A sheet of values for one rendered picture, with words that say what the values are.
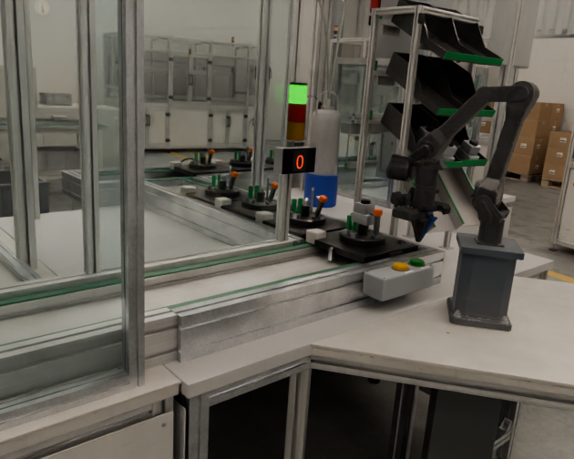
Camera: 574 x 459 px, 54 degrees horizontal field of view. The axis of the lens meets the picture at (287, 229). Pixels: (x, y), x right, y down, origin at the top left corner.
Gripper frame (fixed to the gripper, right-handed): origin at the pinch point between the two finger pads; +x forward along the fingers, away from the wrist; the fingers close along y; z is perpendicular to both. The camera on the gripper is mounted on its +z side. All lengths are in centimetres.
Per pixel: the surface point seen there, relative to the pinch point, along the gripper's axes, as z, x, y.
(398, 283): -3.7, 11.9, 11.8
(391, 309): -1.8, 19.8, 10.9
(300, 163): 30.6, -13.9, 16.6
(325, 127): 95, -17, -59
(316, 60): 126, -47, -81
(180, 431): -1, 31, 73
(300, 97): 31.1, -31.8, 17.9
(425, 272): -3.9, 10.9, 0.8
